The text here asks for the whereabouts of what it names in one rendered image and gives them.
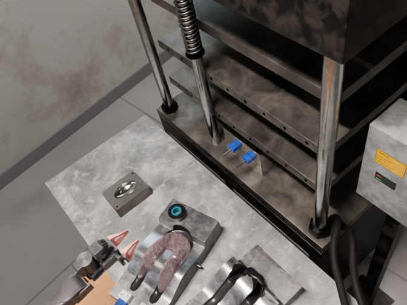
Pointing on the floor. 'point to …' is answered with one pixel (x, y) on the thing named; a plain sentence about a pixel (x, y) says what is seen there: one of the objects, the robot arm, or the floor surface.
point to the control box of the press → (384, 192)
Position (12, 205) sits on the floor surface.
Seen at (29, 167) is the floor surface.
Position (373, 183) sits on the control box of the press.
